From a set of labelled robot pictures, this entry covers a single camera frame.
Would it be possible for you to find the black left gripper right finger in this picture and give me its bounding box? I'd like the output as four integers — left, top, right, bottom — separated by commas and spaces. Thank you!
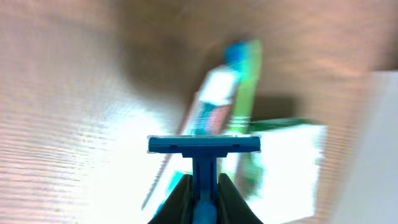
216, 173, 262, 224

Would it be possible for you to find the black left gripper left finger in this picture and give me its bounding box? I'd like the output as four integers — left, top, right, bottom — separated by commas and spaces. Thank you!
148, 174, 193, 224

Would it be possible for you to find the blue disposable razor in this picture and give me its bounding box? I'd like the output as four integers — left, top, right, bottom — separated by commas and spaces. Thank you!
148, 135, 261, 224

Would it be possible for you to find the green white soap packet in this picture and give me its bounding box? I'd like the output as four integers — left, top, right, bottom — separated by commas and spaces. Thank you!
246, 118, 327, 224

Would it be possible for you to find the teal toothpaste tube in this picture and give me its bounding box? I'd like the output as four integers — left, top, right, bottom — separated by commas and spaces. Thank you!
141, 65, 241, 216

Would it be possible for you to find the white cardboard box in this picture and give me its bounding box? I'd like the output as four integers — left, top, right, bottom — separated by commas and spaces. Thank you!
330, 70, 397, 224

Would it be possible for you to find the green white toothbrush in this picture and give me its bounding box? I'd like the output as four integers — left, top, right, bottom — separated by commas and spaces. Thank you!
225, 40, 264, 199

